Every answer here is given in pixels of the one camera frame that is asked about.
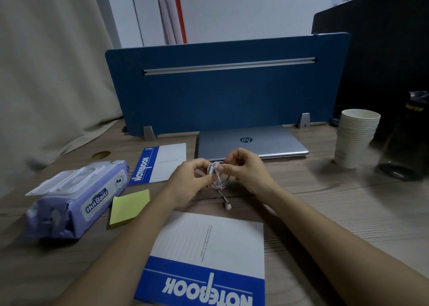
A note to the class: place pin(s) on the person's left hand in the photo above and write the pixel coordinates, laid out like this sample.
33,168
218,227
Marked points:
184,181

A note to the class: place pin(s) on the person's right hand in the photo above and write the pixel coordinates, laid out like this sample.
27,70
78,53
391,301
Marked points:
251,173

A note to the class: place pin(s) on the silver laptop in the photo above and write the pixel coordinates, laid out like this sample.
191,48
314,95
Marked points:
278,145

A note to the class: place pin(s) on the yellow sticky note pad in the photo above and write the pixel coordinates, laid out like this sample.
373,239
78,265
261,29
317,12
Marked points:
129,208

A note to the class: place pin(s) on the blue and white notebook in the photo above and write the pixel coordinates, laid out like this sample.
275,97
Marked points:
167,161
207,245

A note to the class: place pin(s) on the white paper cup stack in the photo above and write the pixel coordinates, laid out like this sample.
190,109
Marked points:
357,126
350,156

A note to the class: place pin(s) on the purple wet wipes pack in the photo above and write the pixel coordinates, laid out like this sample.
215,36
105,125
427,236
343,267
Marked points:
70,208

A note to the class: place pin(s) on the dark translucent water bottle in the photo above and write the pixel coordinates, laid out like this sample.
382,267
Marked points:
402,155

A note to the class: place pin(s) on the person's right forearm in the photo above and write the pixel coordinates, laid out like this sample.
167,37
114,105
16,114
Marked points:
342,252

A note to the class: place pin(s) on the person's left forearm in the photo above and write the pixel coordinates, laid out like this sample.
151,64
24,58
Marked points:
114,259

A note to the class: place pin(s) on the blue desk divider panel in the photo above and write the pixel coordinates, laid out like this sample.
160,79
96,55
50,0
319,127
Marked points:
228,98

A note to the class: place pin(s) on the red rolled tube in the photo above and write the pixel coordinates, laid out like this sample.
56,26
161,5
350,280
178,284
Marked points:
180,17

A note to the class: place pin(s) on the beige curtain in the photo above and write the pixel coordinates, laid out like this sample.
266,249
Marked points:
53,81

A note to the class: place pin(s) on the white rolled tube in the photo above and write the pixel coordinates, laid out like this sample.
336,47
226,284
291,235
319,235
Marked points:
173,14
164,14

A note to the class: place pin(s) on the black partition panel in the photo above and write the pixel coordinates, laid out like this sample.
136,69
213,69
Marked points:
385,47

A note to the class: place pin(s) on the grey divider bracket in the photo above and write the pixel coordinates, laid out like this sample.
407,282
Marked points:
303,120
149,133

